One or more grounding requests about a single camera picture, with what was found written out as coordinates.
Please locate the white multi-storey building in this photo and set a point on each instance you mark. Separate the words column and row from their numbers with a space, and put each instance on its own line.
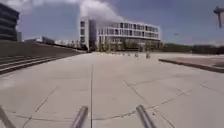
column 120, row 33

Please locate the dark glass building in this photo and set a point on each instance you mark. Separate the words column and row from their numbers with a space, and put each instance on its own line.
column 8, row 23

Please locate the raised planting bed with kerb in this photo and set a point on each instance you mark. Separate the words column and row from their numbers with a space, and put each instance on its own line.
column 200, row 62

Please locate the row of trees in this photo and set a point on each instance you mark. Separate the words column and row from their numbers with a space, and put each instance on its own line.
column 193, row 48

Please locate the robot's own part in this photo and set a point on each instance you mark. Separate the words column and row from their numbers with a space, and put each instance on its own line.
column 145, row 116
column 79, row 117

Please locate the wide grey stone steps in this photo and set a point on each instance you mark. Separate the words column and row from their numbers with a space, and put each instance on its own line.
column 23, row 57

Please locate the row of bollards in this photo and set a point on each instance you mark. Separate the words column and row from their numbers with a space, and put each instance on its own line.
column 136, row 54

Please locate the pale concrete slab plaza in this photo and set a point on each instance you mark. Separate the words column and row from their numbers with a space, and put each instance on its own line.
column 126, row 83

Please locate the low distant building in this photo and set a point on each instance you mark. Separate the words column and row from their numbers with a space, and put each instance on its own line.
column 41, row 40

